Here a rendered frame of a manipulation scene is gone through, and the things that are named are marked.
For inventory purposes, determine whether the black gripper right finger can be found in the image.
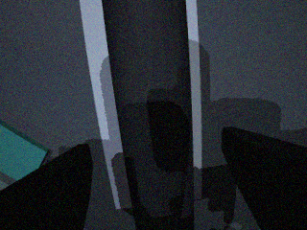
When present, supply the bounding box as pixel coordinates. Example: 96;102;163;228
222;126;307;230

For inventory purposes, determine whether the teal flat trowel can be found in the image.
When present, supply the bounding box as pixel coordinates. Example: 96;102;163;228
0;120;49;180

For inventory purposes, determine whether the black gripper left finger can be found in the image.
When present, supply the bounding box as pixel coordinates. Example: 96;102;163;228
0;143;93;230

